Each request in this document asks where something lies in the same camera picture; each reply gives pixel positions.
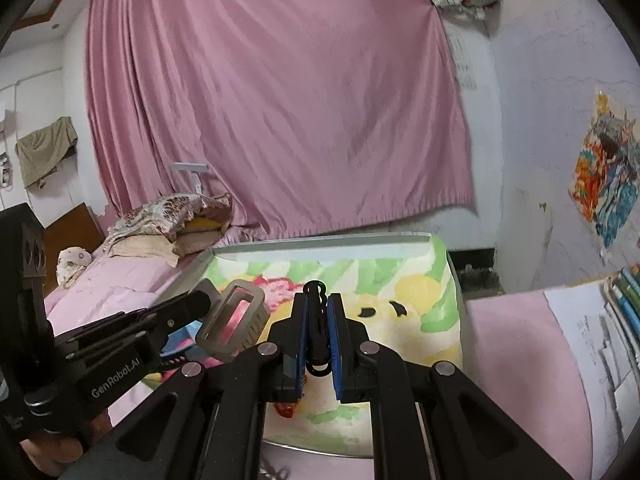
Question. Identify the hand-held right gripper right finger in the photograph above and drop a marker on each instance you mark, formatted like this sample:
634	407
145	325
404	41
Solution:
335	340

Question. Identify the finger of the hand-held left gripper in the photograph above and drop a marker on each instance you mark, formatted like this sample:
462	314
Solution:
175	310

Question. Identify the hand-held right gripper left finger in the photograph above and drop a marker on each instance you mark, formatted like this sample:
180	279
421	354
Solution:
300	340

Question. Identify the beige hair claw clip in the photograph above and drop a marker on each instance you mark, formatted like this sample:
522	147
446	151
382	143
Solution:
235	320

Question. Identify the grey shallow box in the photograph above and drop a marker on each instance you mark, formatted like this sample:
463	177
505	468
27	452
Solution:
300	244

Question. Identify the person's left hand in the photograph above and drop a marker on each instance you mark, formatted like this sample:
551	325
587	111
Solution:
50	460

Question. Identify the beige pillow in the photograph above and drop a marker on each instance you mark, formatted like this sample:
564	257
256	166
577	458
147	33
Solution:
150	247

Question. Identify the small red accessory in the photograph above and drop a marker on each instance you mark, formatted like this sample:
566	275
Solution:
285	410

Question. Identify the colourful printed paper lining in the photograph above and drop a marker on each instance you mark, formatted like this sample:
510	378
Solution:
410	320

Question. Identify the bed with pink sheet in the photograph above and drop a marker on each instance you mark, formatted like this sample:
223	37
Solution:
100	285

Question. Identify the yellow cushion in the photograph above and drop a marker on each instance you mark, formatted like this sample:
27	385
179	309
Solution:
205	222

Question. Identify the floral pillows pile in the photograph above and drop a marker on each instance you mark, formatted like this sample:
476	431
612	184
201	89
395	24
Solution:
165	212

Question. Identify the white printed cloth bundle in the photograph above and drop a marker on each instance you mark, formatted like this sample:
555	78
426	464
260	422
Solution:
72	262

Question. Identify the wooden headboard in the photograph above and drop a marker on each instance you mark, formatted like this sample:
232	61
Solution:
70	232

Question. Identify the white desk lamp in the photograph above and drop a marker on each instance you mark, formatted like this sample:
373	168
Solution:
192	170

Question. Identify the olive hanging cloth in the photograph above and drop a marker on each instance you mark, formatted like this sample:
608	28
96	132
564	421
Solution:
45	150

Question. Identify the pink curtain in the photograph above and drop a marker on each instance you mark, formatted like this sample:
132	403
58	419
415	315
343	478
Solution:
275	110

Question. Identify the pile of white paper sheets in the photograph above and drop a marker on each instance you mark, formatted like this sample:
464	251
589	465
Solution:
580	330

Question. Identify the stack of books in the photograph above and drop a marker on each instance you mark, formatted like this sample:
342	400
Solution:
627	300

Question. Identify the white wall hanger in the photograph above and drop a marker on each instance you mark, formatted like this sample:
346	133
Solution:
5	170

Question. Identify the white wall calendar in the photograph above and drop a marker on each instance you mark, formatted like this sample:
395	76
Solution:
465	60

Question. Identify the colourful figure wall poster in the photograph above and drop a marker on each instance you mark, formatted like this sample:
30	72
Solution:
607	175

